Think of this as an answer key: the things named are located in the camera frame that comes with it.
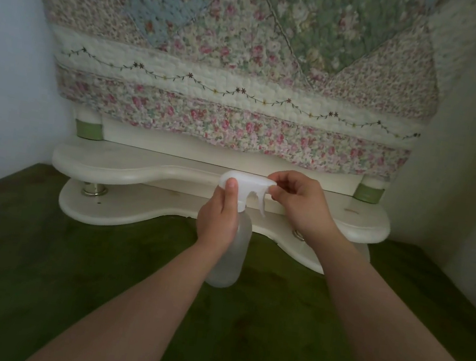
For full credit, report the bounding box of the person's right hand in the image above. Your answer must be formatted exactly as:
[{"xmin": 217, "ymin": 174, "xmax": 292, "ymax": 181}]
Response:
[{"xmin": 258, "ymin": 167, "xmax": 350, "ymax": 251}]

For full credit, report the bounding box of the person's left hand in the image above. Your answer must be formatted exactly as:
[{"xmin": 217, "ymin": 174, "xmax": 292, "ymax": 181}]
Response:
[{"xmin": 191, "ymin": 174, "xmax": 246, "ymax": 258}]

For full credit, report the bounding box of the translucent spray bottle white trigger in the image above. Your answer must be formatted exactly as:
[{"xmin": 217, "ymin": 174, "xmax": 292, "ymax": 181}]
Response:
[{"xmin": 203, "ymin": 168, "xmax": 279, "ymax": 295}]

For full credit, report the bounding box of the person's right forearm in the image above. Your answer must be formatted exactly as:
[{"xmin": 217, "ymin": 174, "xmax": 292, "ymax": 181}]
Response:
[{"xmin": 293, "ymin": 232, "xmax": 476, "ymax": 361}]

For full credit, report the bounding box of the person's left forearm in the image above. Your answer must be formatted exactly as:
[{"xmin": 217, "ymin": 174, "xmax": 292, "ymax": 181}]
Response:
[{"xmin": 24, "ymin": 217, "xmax": 217, "ymax": 361}]

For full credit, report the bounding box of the cream wooden mirror stand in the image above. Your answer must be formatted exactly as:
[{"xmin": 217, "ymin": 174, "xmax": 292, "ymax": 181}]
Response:
[{"xmin": 41, "ymin": 104, "xmax": 402, "ymax": 284}]

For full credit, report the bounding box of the floral patchwork quilt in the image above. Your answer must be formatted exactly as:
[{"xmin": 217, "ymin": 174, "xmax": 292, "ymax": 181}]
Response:
[{"xmin": 4, "ymin": 0, "xmax": 476, "ymax": 195}]

